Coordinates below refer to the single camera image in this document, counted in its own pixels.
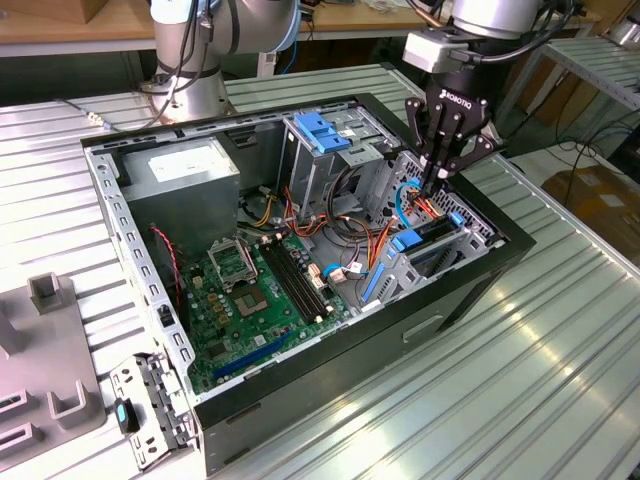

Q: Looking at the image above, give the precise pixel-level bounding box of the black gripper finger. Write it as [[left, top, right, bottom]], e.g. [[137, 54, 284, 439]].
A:
[[428, 112, 501, 200], [404, 97, 446, 198]]

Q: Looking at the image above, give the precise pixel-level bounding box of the orange red power wire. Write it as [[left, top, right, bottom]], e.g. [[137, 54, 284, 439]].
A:
[[405, 188, 444, 215]]

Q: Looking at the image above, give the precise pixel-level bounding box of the blue data wire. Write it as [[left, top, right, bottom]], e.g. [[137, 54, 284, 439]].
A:
[[395, 179, 421, 232]]

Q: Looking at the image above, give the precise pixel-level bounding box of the hard disk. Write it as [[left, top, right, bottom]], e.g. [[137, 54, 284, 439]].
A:
[[360, 211, 465, 305]]

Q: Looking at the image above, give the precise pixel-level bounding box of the grey metal disk bay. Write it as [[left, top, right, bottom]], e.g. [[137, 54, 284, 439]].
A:
[[355, 149, 504, 314]]

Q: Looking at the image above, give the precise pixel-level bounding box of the blue plastic drive latch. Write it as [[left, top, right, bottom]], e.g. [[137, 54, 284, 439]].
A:
[[293, 112, 354, 156]]

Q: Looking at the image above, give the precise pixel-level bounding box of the long wooden desk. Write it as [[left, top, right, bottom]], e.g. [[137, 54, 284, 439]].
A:
[[0, 0, 601, 59]]

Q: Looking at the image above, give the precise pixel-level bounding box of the grey metal drive cage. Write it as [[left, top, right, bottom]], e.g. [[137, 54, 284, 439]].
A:
[[277, 104, 401, 226]]

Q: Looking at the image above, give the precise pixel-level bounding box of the large flat cardboard box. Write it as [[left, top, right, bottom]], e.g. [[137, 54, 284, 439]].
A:
[[542, 167, 640, 251]]

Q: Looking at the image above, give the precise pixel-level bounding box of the metal slat side table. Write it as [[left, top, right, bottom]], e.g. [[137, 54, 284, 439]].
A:
[[494, 35, 640, 146]]

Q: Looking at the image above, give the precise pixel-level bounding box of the black RAM slot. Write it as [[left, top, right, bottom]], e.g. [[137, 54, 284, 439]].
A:
[[274, 238, 325, 323], [261, 243, 311, 327], [281, 236, 332, 320], [267, 241, 318, 325]]

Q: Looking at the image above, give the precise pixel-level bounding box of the CPU socket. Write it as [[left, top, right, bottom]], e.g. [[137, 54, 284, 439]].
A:
[[233, 283, 272, 320]]

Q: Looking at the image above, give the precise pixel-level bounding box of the metal socket cover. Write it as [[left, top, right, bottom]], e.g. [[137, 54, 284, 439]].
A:
[[208, 238, 259, 291]]

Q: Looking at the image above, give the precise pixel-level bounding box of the grey power supply unit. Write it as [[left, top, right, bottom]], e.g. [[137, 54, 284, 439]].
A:
[[119, 137, 242, 257]]

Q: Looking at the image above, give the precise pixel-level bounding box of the black open PC case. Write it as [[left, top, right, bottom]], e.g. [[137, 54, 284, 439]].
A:
[[79, 92, 537, 479]]

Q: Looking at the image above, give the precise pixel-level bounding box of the blue expansion slot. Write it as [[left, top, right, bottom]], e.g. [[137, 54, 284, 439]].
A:
[[213, 330, 294, 381]]

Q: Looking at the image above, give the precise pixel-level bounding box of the green motherboard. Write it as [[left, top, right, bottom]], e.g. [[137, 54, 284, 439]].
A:
[[177, 232, 351, 396]]

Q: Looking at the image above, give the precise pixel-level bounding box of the brown cardboard box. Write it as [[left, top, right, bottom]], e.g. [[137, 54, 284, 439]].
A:
[[17, 0, 109, 25]]

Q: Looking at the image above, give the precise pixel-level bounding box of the grey metal slot retainer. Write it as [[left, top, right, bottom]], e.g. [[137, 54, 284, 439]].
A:
[[108, 352, 196, 474]]

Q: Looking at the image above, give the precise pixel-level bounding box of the black latch with blue button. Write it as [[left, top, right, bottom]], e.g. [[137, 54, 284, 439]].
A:
[[113, 397, 141, 435]]

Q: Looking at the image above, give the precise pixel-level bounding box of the grey parts rack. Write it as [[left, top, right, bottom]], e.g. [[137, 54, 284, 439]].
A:
[[0, 271, 110, 464]]

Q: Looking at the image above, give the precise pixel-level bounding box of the black camera cable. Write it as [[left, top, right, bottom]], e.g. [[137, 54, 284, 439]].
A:
[[449, 0, 574, 65]]

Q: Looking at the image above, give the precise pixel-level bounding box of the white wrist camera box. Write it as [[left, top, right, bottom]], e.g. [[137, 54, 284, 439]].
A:
[[402, 27, 474, 74]]

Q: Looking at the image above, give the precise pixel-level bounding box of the multicolour wire bundle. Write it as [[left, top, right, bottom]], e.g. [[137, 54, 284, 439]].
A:
[[279, 185, 401, 281]]

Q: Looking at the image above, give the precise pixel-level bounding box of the short blue wire white plug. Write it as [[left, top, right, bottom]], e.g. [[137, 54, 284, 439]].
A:
[[319, 259, 369, 287]]

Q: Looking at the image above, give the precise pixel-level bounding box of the yellow orange wire bundle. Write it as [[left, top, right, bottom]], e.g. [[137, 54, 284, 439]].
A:
[[252, 194, 277, 229]]

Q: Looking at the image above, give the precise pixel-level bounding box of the red black twisted wire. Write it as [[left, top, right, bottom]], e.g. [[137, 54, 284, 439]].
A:
[[149, 225, 184, 309]]

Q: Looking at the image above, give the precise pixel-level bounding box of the black cable with metal connector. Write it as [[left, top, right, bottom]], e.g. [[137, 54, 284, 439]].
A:
[[54, 0, 211, 132]]

